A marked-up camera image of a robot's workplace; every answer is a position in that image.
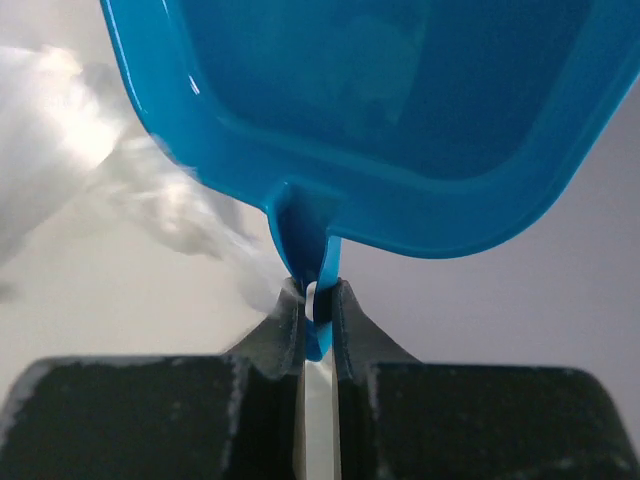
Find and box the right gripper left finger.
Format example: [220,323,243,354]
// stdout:
[1,280,305,479]

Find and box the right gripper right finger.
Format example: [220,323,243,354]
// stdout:
[319,281,633,479]

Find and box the blue dustpan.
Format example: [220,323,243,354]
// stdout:
[98,0,640,364]

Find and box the paper scrap back middle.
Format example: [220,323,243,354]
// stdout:
[80,63,304,314]

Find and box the white translucent waste bin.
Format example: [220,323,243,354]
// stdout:
[1,46,130,262]

